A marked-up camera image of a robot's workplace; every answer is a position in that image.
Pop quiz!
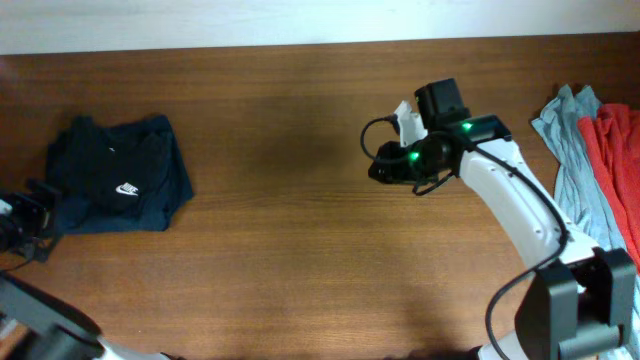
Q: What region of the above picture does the dark green t-shirt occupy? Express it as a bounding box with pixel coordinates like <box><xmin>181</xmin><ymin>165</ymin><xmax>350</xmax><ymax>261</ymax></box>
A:
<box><xmin>46</xmin><ymin>116</ymin><xmax>172</xmax><ymax>212</ymax></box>

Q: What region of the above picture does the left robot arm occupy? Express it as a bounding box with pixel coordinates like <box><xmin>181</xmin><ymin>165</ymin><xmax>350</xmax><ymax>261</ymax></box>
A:
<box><xmin>1</xmin><ymin>179</ymin><xmax>172</xmax><ymax>360</ymax></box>

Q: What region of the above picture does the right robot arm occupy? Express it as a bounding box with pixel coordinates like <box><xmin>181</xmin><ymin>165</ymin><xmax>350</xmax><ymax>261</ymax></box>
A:
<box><xmin>368</xmin><ymin>78</ymin><xmax>635</xmax><ymax>360</ymax></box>

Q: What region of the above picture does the folded navy blue garment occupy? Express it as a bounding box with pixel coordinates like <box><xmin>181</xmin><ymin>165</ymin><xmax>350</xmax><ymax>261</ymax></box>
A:
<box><xmin>56</xmin><ymin>115</ymin><xmax>194</xmax><ymax>234</ymax></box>

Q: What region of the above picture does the light blue-grey garment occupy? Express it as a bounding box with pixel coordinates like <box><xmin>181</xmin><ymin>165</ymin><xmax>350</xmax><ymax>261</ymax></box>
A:
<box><xmin>531</xmin><ymin>83</ymin><xmax>640</xmax><ymax>360</ymax></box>

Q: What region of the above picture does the red garment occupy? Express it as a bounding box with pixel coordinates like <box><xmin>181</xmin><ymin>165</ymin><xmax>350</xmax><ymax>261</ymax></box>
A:
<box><xmin>577</xmin><ymin>103</ymin><xmax>639</xmax><ymax>263</ymax></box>

